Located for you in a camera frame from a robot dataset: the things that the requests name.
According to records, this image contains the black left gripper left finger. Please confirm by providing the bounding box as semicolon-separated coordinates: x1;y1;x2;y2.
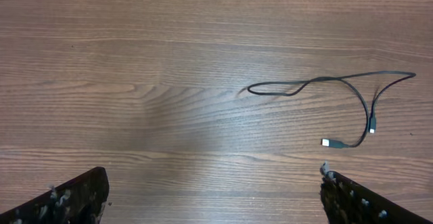
1;166;110;224

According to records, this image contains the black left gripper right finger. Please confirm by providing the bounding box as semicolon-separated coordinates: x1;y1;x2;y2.
320;162;432;224

